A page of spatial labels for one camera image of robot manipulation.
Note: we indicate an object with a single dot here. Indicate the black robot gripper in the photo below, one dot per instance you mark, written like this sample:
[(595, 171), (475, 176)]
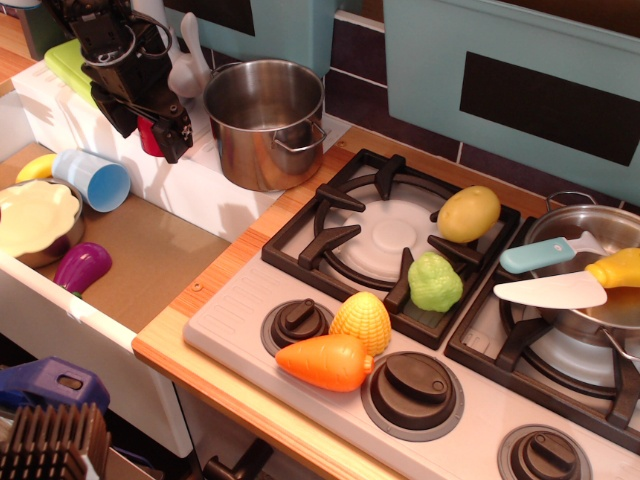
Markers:
[(126, 55)]

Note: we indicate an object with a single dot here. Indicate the white toy faucet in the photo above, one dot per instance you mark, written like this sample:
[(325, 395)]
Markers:
[(190, 71)]

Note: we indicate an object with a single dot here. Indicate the white sink basin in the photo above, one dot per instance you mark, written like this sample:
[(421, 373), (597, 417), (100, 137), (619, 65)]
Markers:
[(130, 263)]

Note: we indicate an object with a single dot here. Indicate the tall steel pot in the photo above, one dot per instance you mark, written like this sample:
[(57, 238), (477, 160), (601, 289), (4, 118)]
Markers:
[(266, 117)]

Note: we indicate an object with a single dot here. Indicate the steel saucepan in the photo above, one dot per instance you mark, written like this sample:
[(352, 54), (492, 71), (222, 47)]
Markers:
[(614, 324)]

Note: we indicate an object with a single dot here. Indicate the cream scalloped plate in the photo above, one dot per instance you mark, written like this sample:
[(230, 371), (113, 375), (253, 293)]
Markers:
[(32, 215)]

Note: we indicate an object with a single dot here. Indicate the orange toy carrot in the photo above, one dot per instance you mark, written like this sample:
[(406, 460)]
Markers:
[(336, 362)]

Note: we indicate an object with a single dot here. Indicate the yellow toy potato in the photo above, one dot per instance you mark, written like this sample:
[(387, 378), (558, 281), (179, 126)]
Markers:
[(469, 214)]

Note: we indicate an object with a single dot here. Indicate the dark ribbed heat sink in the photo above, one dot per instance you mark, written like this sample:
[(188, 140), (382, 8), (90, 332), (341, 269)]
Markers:
[(65, 442)]

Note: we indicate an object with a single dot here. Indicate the blue clamp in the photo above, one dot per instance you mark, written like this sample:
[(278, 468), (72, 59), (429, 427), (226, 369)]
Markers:
[(52, 381)]

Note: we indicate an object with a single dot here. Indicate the teal cabinet door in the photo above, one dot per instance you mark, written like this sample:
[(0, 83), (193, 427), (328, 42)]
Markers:
[(550, 84), (296, 30)]

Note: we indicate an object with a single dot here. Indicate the black burner grate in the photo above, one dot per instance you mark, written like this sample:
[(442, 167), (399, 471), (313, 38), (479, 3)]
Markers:
[(514, 346), (363, 229)]

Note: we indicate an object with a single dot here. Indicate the light blue plastic cup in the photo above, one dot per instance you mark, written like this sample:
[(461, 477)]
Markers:
[(104, 185)]

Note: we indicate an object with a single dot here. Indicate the purple toy eggplant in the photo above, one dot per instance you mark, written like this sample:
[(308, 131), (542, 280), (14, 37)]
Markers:
[(82, 266)]

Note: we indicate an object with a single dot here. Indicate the yellow toy corn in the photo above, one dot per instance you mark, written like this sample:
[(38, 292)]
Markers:
[(364, 316)]

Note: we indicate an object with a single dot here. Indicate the red toy sweet potato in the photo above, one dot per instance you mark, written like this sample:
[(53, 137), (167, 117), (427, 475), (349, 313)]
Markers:
[(148, 141)]

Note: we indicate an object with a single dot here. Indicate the left black burner grate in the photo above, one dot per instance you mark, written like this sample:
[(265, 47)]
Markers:
[(363, 229)]

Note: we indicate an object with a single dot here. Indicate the grey toy stove top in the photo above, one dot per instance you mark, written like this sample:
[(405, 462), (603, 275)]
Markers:
[(228, 328)]

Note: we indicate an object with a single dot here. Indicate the black stove knob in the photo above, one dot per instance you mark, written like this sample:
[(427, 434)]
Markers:
[(538, 451), (294, 321), (413, 397)]

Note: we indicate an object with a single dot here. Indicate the blue handled toy spatula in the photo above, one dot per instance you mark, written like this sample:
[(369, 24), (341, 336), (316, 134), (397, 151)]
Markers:
[(548, 252)]

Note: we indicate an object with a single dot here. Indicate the green toy lettuce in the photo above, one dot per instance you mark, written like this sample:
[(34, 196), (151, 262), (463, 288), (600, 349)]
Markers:
[(434, 284)]

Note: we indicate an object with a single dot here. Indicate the teal cabinet door left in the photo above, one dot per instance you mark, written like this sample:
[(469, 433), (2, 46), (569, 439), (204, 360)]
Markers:
[(296, 30)]

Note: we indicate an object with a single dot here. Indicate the left black stove knob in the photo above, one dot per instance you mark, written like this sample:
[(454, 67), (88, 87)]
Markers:
[(294, 321)]

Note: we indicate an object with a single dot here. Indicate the black oven door handle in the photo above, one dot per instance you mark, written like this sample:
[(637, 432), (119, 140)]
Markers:
[(247, 467)]

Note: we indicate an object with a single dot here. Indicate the right black stove knob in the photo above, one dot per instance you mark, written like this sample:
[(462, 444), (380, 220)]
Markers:
[(538, 451)]

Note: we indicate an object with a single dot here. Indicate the right black burner grate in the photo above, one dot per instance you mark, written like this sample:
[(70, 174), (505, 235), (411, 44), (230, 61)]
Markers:
[(514, 346)]

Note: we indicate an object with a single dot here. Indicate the teal cabinet door right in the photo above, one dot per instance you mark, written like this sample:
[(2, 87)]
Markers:
[(550, 84)]

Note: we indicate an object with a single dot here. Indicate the white toy knife yellow handle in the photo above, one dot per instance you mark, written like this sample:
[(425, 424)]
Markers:
[(583, 289)]

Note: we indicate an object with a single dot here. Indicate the green plastic cutting board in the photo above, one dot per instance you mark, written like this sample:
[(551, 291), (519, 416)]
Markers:
[(65, 61)]

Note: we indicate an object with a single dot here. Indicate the yellow toy lemon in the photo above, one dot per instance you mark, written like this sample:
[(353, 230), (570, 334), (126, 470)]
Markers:
[(39, 168)]

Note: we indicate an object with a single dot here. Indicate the steel bowl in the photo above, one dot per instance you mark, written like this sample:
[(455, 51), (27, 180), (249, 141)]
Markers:
[(55, 245)]

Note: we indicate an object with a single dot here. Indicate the middle black stove knob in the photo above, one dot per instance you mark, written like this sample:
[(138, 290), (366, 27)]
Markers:
[(413, 397)]

